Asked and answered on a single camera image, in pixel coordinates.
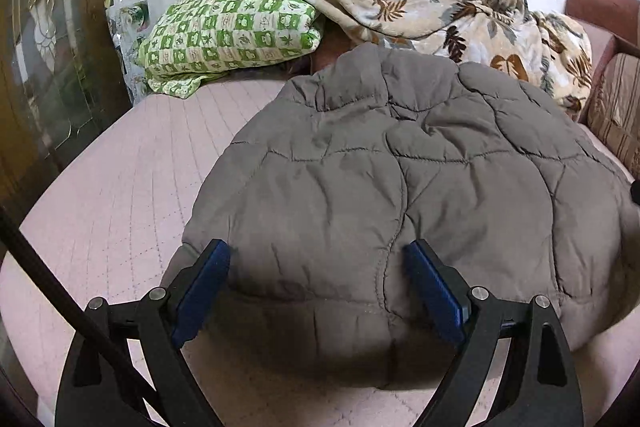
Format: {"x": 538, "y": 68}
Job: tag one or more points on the striped beige cushion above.
{"x": 617, "y": 107}

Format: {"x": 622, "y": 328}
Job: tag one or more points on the red brown padded headboard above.
{"x": 605, "y": 9}

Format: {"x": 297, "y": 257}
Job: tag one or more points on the green checkered pillow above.
{"x": 225, "y": 34}

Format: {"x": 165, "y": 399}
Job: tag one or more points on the wooden door with patterned glass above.
{"x": 50, "y": 72}

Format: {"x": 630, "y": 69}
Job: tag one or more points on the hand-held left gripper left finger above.
{"x": 200, "y": 292}

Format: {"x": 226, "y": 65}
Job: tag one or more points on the reddish brown pillow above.
{"x": 312, "y": 57}

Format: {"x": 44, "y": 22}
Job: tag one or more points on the grey puffer jacket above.
{"x": 400, "y": 187}

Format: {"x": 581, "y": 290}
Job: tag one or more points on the beige leaf print blanket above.
{"x": 440, "y": 14}

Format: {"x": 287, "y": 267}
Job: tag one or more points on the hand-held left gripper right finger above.
{"x": 434, "y": 292}

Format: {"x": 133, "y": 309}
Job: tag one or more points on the clear printed plastic bag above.
{"x": 127, "y": 14}

